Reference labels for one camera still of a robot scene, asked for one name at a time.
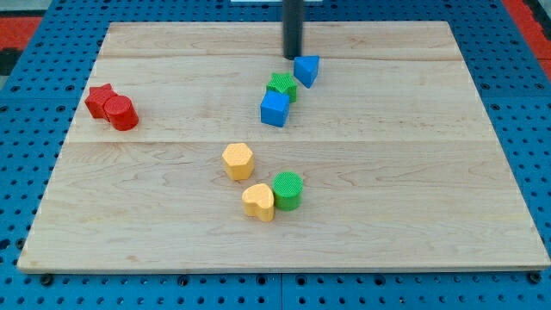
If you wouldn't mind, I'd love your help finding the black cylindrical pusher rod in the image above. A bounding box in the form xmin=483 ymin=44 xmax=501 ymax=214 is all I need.
xmin=282 ymin=0 xmax=304 ymax=60

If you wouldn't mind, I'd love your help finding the green star block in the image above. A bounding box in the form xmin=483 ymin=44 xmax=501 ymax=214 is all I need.
xmin=266 ymin=72 xmax=297 ymax=102

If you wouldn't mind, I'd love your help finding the blue cube block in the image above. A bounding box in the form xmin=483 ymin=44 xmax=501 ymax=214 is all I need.
xmin=260 ymin=90 xmax=290 ymax=127

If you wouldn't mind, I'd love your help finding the red star block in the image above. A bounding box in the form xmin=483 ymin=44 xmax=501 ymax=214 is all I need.
xmin=84 ymin=84 xmax=117 ymax=120

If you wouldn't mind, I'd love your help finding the blue triangular prism block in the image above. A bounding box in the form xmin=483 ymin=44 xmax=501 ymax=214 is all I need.
xmin=294 ymin=55 xmax=320 ymax=89

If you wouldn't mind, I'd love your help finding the yellow hexagon block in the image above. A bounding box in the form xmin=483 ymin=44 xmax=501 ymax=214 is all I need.
xmin=221 ymin=143 xmax=255 ymax=181

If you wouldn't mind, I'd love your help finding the light wooden board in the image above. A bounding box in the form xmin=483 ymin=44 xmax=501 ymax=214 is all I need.
xmin=18 ymin=22 xmax=550 ymax=274

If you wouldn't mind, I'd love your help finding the green cylinder block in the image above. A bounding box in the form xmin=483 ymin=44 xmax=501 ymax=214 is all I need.
xmin=273 ymin=171 xmax=303 ymax=211

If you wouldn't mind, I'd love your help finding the yellow heart block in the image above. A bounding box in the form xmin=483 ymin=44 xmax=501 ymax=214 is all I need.
xmin=242 ymin=183 xmax=275 ymax=222

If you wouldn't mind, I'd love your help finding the red cylinder block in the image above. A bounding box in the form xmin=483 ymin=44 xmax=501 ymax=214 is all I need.
xmin=104 ymin=96 xmax=139 ymax=131

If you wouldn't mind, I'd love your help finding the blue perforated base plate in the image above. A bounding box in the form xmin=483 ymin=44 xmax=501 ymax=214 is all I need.
xmin=1 ymin=0 xmax=550 ymax=309

